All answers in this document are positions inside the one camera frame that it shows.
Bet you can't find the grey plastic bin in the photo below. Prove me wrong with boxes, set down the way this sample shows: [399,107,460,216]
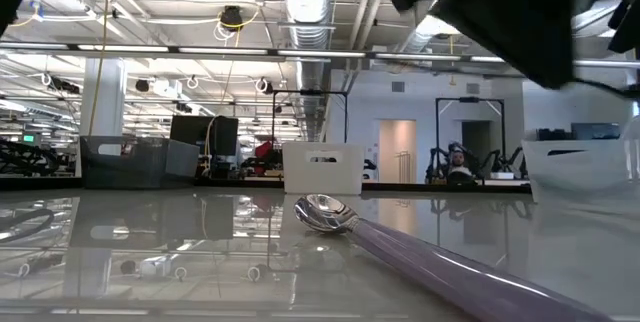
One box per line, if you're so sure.
[79,135,201,191]

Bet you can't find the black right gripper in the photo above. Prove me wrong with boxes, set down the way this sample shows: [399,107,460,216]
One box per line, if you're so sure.
[389,0,579,88]

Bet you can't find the black frame stand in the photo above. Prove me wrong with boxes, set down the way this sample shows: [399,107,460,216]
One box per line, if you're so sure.
[435,95,506,184]
[272,89,350,144]

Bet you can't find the silver ventilation duct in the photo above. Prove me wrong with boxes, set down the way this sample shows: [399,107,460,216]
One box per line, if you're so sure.
[277,0,336,138]

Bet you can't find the white plastic bin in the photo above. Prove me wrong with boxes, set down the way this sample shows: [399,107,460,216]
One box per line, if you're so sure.
[282,141,367,196]

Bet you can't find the long horizontal light bar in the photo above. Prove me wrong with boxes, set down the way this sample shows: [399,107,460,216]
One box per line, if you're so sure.
[0,40,640,69]

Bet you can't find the person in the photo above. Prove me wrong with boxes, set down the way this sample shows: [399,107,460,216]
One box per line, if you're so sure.
[446,149,474,183]

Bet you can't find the white square column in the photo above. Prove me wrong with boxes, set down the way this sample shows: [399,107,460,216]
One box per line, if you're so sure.
[74,59,126,178]

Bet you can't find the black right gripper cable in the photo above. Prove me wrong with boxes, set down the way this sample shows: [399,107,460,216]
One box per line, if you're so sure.
[569,77,640,102]

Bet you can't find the clear plastic bin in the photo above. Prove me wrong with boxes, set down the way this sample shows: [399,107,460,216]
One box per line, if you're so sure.
[521,114,640,203]

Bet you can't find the lilac-handled silver spoon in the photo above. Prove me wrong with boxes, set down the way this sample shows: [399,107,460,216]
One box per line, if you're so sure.
[292,193,614,322]

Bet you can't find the black desk monitor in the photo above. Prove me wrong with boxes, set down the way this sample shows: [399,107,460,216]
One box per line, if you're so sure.
[571,122,621,142]

